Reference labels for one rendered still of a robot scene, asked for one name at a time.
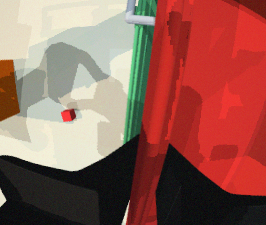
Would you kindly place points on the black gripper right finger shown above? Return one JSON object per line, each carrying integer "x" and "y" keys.
{"x": 185, "y": 196}

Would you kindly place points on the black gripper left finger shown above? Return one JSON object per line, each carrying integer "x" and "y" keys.
{"x": 96, "y": 195}

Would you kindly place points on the green translucent plastic tray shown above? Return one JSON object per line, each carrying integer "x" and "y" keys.
{"x": 138, "y": 75}

